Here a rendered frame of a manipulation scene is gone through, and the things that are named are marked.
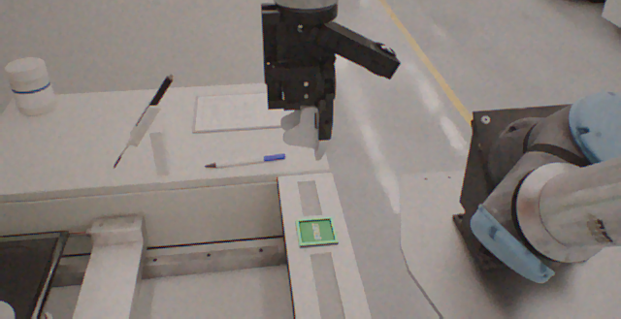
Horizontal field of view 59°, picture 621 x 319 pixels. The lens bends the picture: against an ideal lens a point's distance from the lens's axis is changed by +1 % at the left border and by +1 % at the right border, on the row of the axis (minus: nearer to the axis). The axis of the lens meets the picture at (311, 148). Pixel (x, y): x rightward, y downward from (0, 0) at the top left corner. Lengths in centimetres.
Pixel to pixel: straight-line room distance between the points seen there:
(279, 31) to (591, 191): 36
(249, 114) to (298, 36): 48
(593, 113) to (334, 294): 40
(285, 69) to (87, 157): 51
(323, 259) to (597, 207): 37
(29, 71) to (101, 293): 48
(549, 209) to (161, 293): 61
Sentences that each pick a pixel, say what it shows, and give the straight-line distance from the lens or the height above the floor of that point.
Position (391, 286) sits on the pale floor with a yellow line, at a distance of 206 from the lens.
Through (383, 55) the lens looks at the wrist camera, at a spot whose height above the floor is 125.
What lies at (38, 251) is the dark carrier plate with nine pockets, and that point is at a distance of 97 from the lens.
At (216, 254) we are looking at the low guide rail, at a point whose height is 85.
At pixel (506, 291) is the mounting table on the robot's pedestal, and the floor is 82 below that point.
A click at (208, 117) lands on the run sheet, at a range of 109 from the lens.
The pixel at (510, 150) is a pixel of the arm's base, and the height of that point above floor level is 104.
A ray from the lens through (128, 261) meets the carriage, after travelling 93.
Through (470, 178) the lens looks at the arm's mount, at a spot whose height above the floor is 93.
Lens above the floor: 151
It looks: 33 degrees down
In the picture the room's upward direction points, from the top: straight up
